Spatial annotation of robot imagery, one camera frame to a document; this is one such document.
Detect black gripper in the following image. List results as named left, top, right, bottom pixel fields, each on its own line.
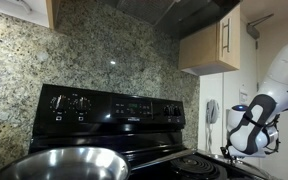
left=219, top=145, right=234, bottom=158

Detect stainless steel frying pan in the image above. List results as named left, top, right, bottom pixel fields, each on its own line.
left=0, top=146, right=199, bottom=180

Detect large black coil burner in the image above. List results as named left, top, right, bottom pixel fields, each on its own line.
left=169, top=154, right=220, bottom=180

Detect white paper notice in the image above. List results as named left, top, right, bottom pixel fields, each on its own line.
left=239, top=86, right=249, bottom=105

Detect white door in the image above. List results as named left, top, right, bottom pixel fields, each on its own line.
left=222, top=19, right=262, bottom=168

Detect black stove knob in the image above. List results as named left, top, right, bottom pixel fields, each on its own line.
left=171, top=105, right=182, bottom=117
left=162, top=104, right=173, bottom=117
left=71, top=96, right=93, bottom=114
left=49, top=94, right=69, bottom=113

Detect stove digital control display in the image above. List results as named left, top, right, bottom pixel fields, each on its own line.
left=110, top=96, right=154, bottom=120

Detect black electric stove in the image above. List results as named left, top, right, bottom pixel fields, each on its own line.
left=28, top=83, right=272, bottom=180

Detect metal door closer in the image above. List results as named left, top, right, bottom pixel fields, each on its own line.
left=245, top=12, right=275, bottom=41

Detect dark range hood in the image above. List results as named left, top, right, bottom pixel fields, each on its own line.
left=95, top=0, right=242, bottom=40

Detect grey wall phone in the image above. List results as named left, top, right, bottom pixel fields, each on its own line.
left=205, top=98, right=221, bottom=153

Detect light wood wall cabinet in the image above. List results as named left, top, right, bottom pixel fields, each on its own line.
left=178, top=4, right=242, bottom=77

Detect metal cabinet bar handle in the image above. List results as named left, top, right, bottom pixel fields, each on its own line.
left=220, top=17, right=232, bottom=54

